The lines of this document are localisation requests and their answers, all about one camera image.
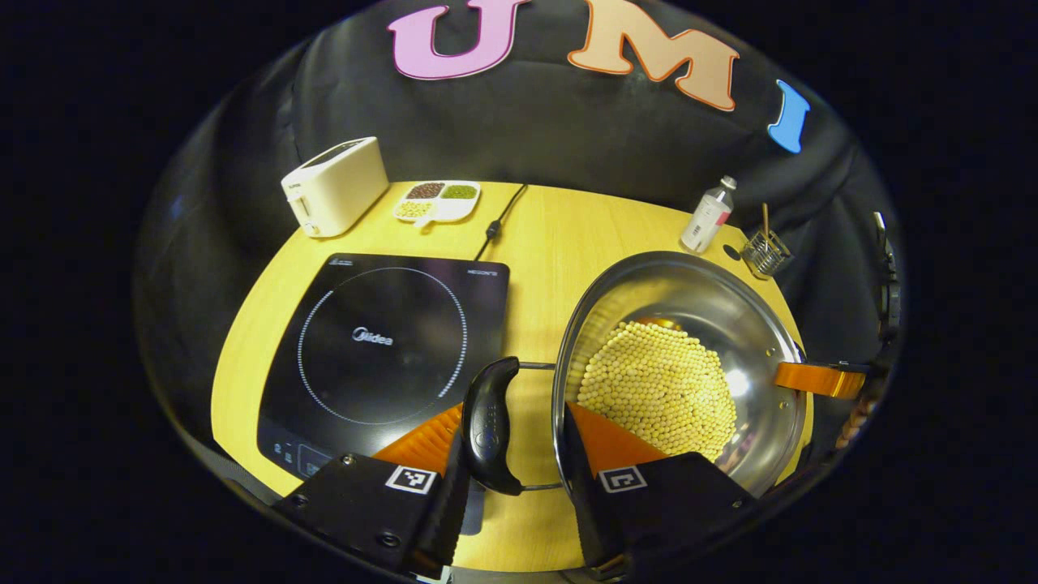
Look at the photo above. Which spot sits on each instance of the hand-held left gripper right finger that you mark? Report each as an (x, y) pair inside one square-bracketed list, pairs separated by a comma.
[(584, 503)]

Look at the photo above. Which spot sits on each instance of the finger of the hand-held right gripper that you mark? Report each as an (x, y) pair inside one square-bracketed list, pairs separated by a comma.
[(815, 380)]

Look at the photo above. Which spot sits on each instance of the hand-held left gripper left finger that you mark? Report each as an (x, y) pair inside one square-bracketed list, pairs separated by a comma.
[(446, 527)]

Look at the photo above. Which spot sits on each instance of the stainless steel pot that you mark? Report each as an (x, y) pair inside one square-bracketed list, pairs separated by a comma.
[(697, 300)]

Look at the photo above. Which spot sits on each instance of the black induction cooktop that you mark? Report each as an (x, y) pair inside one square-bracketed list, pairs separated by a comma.
[(365, 381)]

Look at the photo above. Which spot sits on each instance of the clear glass cup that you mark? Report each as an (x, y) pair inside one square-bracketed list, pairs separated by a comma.
[(766, 255)]

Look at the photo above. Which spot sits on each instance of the pile of yellow soybeans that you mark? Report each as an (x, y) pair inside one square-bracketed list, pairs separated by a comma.
[(657, 389)]

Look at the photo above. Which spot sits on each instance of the wooden stick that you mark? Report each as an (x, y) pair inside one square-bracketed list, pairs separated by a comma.
[(765, 219)]

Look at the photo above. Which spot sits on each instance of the black round table grommet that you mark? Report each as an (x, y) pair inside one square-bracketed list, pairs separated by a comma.
[(732, 252)]

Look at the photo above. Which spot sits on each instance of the clear plastic bottle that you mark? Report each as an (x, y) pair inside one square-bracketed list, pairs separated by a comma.
[(705, 219)]

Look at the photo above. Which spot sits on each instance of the white divided dish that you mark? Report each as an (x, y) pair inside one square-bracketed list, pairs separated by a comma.
[(454, 209)]

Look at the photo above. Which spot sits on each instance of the pile of small yellow beans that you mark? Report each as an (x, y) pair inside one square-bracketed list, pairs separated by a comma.
[(414, 209)]

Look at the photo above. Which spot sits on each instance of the pile of green beans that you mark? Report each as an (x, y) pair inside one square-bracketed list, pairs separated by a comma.
[(459, 191)]

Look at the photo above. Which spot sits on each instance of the pile of brown beans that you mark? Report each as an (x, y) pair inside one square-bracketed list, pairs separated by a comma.
[(426, 191)]

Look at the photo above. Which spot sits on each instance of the white toaster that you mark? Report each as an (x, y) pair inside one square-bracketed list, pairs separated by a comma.
[(340, 186)]

